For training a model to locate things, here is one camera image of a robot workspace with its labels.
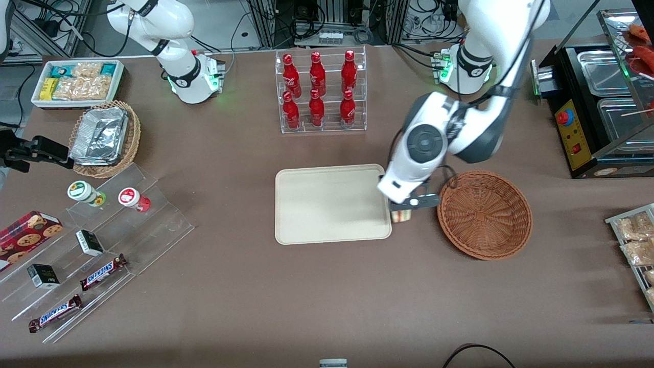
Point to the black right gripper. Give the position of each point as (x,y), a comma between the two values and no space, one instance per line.
(31,148)

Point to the triangular sandwich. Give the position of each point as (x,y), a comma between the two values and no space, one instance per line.
(402,216)

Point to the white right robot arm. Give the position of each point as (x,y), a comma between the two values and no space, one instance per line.
(173,25)

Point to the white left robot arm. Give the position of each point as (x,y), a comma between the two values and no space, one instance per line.
(480,30)

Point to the aluminium foil tray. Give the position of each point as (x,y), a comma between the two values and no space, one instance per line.
(94,162)
(102,133)

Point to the beige rectangular tray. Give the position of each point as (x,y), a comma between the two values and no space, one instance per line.
(317,204)

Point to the light tan wicker basket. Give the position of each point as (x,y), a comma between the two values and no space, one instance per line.
(134,133)

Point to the brown round wicker basket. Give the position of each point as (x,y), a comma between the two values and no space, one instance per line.
(485,214)

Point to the green lidded white cup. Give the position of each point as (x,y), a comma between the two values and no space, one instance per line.
(79,190)

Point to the white rectangular bin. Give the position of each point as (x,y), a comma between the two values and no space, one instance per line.
(37,99)

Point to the yellow snack pack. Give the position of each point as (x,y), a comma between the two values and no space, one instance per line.
(48,89)

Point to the clear bag of crackers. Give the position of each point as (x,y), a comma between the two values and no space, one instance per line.
(69,89)
(98,87)
(88,69)

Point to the teal snack pack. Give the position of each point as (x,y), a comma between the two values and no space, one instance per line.
(61,70)
(108,69)

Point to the red tartan cookie box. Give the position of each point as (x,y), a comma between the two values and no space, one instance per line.
(25,235)

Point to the red lidded white cup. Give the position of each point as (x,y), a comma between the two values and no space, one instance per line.
(129,197)

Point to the small black box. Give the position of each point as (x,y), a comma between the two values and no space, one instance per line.
(43,276)
(89,243)

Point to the red cola bottle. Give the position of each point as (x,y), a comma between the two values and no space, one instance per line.
(317,74)
(291,112)
(348,108)
(317,110)
(290,76)
(349,71)

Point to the clear acrylic bottle rack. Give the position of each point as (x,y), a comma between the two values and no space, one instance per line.
(331,105)

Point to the black power adapter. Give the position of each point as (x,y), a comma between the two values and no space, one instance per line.
(47,26)

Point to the Snickers chocolate bar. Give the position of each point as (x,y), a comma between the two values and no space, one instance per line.
(55,313)
(102,272)

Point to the clear acrylic step display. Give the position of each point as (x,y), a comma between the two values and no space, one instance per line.
(163,225)

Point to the small grey device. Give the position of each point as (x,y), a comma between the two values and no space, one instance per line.
(333,364)

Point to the white power strip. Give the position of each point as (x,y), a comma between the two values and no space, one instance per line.
(330,37)

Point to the black food warmer machine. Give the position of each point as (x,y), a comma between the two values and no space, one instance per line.
(582,168)

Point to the clear bag of nuts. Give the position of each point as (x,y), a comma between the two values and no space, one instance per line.
(633,227)
(638,253)
(650,276)
(651,296)

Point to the steel warmer pan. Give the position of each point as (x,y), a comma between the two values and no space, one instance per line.
(621,122)
(600,71)

